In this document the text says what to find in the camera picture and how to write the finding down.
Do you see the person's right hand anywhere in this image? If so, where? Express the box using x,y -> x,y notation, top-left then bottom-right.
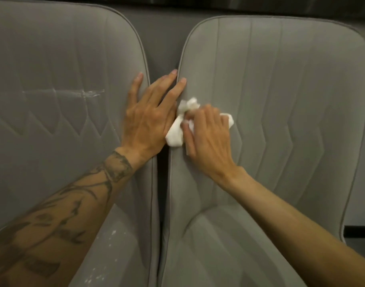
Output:
181,104 -> 246,189

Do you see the person's left hand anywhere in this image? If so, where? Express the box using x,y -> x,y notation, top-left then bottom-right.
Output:
115,68 -> 188,174

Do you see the white cleaning cloth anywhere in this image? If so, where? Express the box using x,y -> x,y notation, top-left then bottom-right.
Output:
165,97 -> 234,147

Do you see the grey padded chair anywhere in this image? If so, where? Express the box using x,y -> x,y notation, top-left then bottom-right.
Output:
158,15 -> 365,287
0,0 -> 160,287

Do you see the person's right forearm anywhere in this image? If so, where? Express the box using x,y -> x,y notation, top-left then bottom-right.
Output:
227,169 -> 365,287

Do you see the person's left forearm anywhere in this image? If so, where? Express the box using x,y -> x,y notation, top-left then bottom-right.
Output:
0,149 -> 135,287

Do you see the black metal wall strip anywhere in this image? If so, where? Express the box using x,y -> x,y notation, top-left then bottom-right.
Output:
104,0 -> 365,20

